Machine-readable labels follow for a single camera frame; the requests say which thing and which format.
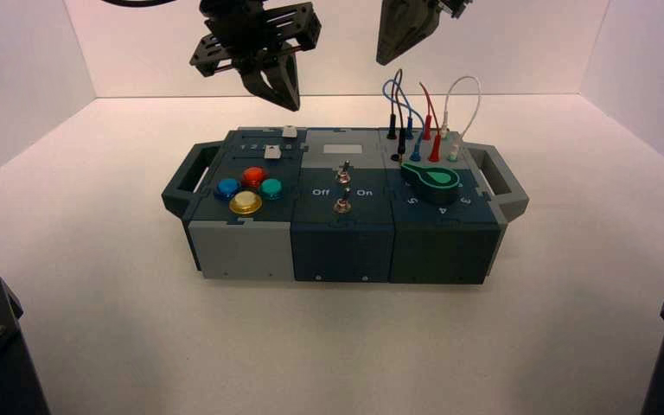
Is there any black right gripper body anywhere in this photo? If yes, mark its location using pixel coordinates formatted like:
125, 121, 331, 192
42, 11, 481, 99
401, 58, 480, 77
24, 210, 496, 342
437, 0, 474, 19

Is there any blue grey control box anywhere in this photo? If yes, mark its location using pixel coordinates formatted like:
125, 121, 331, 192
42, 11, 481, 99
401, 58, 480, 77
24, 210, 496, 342
161, 125, 531, 286

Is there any yellow push button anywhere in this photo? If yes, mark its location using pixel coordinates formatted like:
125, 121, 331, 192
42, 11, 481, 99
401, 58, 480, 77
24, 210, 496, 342
229, 191, 263, 216

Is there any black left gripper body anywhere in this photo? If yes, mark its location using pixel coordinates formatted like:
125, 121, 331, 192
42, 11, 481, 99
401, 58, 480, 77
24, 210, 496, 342
189, 0, 322, 79

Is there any black hanging cable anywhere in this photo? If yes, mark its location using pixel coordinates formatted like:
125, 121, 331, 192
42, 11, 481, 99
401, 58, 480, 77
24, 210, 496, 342
99, 0, 180, 9

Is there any blue patch cable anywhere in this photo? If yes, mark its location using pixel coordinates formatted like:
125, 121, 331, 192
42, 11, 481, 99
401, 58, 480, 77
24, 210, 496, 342
381, 79, 426, 163

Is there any white patch cable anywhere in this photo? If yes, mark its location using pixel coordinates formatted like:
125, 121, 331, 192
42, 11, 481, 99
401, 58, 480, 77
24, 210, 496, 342
440, 75, 482, 163

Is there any dark green rotary knob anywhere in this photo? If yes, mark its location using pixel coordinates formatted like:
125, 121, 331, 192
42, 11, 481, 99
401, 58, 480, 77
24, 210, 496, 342
400, 162, 463, 206

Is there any red push button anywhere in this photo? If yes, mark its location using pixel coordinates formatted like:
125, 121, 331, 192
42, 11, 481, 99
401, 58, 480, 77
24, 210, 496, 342
241, 166, 268, 188

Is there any blue push button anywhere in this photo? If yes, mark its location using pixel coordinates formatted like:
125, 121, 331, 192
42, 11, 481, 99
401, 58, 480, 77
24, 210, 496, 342
215, 177, 242, 201

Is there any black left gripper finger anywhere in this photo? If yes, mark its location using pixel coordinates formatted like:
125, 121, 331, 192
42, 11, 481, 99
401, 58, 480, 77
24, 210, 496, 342
239, 68, 297, 111
263, 54, 303, 111

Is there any green push button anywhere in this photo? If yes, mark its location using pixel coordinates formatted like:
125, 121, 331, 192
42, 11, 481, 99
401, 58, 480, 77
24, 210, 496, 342
259, 177, 284, 201

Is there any red banana plug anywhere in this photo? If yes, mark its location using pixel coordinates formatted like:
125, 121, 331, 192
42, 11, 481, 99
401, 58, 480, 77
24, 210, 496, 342
418, 81, 443, 163

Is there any black patch cable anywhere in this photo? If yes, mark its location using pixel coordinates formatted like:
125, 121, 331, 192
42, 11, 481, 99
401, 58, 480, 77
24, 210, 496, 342
386, 68, 409, 162

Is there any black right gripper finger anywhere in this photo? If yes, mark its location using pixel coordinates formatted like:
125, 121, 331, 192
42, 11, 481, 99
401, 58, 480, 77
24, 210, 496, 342
386, 0, 443, 64
376, 0, 411, 66

